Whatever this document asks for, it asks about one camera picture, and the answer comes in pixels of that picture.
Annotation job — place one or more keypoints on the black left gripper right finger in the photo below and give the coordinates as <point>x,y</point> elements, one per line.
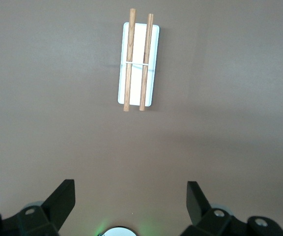
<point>205,221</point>

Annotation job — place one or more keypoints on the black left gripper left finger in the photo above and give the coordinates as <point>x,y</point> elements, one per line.
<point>45,218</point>

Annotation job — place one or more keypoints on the wooden rack rod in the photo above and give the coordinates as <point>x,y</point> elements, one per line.
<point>147,49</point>
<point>130,49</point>

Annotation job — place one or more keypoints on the white rack base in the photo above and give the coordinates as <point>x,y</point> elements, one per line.
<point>137,49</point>

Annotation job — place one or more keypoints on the brown table mat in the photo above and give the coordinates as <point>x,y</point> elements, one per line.
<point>58,98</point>

